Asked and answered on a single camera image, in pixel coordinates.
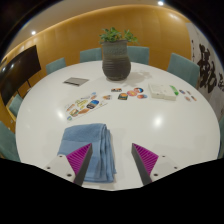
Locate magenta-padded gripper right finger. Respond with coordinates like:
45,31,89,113
130,142,181,187

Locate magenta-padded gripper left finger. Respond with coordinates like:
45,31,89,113
43,142,94,187

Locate blue terry towel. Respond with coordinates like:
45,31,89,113
56,122,118,184

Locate white sheet of colourful stickers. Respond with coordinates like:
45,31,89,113
63,91,109,123

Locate flat white box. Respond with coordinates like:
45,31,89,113
147,83,178,101

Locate round orange sticker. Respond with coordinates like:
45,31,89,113
126,89,138,98

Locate black square sticker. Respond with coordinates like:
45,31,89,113
117,92,129,101

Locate teal chairs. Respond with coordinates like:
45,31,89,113
0,45,224,163

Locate white calligraphy folding screen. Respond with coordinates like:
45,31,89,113
185,22,224,121

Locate grey ribbed pot with plant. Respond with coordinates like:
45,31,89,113
98,26,140,82

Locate round ceiling lights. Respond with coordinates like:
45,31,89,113
30,0,165,36

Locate black wall screen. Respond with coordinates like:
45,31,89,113
0,44,42,107

